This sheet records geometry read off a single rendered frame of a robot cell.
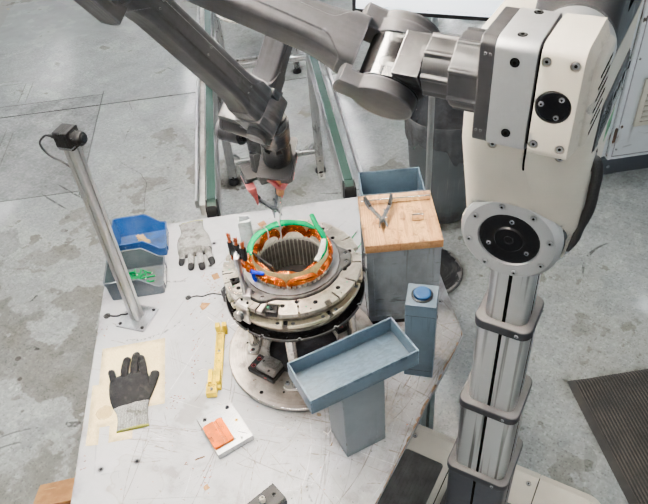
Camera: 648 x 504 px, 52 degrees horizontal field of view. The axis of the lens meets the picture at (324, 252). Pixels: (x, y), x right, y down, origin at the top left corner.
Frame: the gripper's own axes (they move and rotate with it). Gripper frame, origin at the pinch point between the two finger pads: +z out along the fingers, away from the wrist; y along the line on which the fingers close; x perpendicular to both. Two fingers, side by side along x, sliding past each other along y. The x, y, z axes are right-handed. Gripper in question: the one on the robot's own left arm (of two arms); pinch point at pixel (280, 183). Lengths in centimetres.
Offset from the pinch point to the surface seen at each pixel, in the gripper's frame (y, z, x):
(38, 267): -52, 175, -141
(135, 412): 39, 47, -33
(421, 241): -4.6, 26.6, 31.5
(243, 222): 0.9, 16.2, -9.6
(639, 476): 25, 120, 117
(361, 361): 29.1, 20.1, 20.1
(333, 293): 14.9, 18.9, 12.6
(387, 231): -7.5, 28.4, 23.2
